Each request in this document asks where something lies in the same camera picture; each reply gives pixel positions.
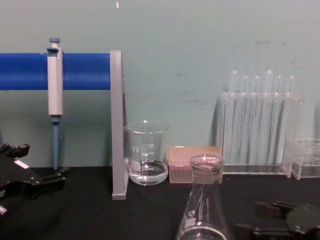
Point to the low clear acrylic rack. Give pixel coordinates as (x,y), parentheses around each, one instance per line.
(306,167)

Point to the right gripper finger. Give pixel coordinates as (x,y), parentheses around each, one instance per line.
(247,231)
(275,209)

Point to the pink pipette tip box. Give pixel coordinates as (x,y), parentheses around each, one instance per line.
(180,170)

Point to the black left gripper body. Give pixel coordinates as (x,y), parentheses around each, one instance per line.
(15,180)

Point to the clear glass beaker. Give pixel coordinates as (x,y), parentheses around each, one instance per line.
(147,172)

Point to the blue and grey pipette stand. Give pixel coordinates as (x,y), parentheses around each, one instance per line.
(117,125)

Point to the clear glass conical flask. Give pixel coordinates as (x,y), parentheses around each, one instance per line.
(202,200)

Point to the black table cloth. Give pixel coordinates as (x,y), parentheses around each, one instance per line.
(95,220)

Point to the tall clear acrylic tube rack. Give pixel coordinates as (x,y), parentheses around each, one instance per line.
(260,170)

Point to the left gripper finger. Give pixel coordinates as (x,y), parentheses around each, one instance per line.
(50,180)
(17,150)

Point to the grey pipette with blue tip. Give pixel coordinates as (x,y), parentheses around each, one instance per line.
(55,87)

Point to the clear plastic test tube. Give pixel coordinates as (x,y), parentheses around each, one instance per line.
(278,86)
(290,86)
(234,82)
(244,86)
(255,86)
(268,82)

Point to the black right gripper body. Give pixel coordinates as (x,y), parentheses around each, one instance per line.
(302,220)

